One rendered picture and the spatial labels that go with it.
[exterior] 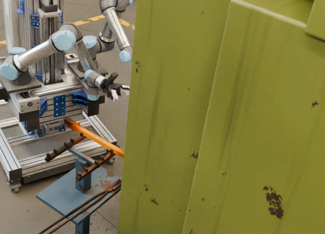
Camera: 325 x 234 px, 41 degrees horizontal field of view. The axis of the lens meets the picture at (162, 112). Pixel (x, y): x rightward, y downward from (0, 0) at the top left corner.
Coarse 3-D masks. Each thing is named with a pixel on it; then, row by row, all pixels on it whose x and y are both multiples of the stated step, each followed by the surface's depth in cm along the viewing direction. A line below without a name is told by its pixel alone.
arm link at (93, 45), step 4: (88, 36) 309; (92, 36) 310; (84, 40) 305; (88, 40) 305; (92, 40) 305; (96, 40) 307; (88, 44) 303; (92, 44) 304; (96, 44) 308; (100, 44) 310; (88, 48) 304; (92, 48) 306; (96, 48) 308; (100, 48) 310; (92, 52) 307; (96, 52) 310; (100, 52) 314; (92, 56) 309
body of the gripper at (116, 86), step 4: (104, 80) 268; (100, 84) 269; (104, 84) 269; (112, 84) 266; (116, 84) 267; (104, 88) 271; (116, 88) 263; (108, 92) 266; (116, 92) 266; (108, 96) 268; (112, 96) 265; (120, 96) 271
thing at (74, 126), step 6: (66, 120) 242; (72, 120) 242; (66, 126) 244; (72, 126) 239; (78, 126) 240; (84, 132) 236; (90, 132) 237; (90, 138) 235; (96, 138) 233; (102, 138) 234; (102, 144) 231; (108, 144) 230; (114, 150) 227; (120, 150) 227; (120, 156) 226
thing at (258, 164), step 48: (240, 0) 122; (288, 0) 126; (240, 48) 127; (288, 48) 117; (240, 96) 133; (288, 96) 122; (240, 144) 140; (288, 144) 128; (192, 192) 164; (240, 192) 147; (288, 192) 134
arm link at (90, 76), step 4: (88, 72) 275; (92, 72) 274; (84, 76) 276; (88, 76) 274; (92, 76) 272; (96, 76) 271; (88, 80) 275; (92, 80) 272; (88, 84) 276; (92, 84) 275
